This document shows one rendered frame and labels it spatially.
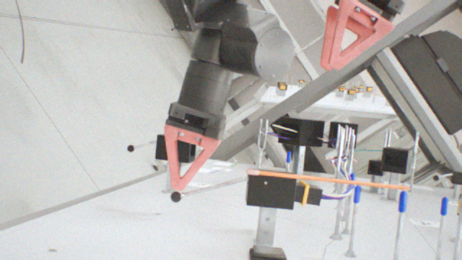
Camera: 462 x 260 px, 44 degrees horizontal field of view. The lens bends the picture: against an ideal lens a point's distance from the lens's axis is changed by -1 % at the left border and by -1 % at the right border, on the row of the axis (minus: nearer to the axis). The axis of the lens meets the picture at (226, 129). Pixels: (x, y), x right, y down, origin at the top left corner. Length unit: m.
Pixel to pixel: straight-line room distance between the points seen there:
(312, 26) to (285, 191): 7.43
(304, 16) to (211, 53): 7.44
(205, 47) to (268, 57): 0.09
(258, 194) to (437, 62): 1.10
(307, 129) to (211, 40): 0.72
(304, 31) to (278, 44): 7.47
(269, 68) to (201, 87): 0.09
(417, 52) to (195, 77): 1.11
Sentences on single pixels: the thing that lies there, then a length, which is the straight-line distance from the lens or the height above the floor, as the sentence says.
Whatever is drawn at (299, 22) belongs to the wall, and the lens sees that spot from 8.08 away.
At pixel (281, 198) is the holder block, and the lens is 0.68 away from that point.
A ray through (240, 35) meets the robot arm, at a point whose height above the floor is 1.21.
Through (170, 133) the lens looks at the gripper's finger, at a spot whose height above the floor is 1.08.
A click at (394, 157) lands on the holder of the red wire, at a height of 1.29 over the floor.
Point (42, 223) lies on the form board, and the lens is 0.73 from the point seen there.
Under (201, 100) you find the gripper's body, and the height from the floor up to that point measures 1.13.
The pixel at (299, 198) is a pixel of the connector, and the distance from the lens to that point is 0.69.
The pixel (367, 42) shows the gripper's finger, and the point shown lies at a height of 1.32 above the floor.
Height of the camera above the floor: 1.26
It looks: 11 degrees down
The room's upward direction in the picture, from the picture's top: 56 degrees clockwise
